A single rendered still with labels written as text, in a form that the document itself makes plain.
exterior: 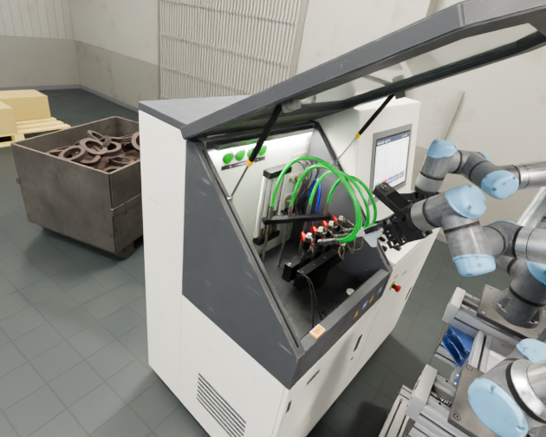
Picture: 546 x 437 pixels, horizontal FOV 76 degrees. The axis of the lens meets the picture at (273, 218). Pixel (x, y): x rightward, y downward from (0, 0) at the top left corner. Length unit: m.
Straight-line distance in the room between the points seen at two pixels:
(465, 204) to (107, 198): 2.28
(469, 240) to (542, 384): 0.29
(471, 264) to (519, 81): 3.12
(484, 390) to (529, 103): 3.21
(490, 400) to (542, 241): 0.35
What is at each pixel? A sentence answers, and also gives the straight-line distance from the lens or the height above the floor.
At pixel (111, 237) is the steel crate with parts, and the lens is 2.81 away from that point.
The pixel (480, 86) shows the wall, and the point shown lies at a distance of 3.89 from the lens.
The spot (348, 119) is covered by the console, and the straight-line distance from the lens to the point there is 1.57.
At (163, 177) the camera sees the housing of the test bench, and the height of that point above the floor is 1.27.
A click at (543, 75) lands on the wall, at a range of 3.86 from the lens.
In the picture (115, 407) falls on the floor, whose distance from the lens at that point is 2.17.
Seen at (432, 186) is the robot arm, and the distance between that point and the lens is 1.18.
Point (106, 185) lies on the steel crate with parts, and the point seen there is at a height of 0.69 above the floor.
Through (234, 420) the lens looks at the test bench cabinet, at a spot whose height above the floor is 0.37.
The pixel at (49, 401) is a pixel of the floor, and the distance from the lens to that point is 2.28.
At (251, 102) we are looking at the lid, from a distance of 0.90.
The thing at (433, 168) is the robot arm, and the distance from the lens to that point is 1.17.
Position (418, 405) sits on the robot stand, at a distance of 1.16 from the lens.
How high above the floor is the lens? 1.82
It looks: 30 degrees down
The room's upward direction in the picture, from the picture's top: 10 degrees clockwise
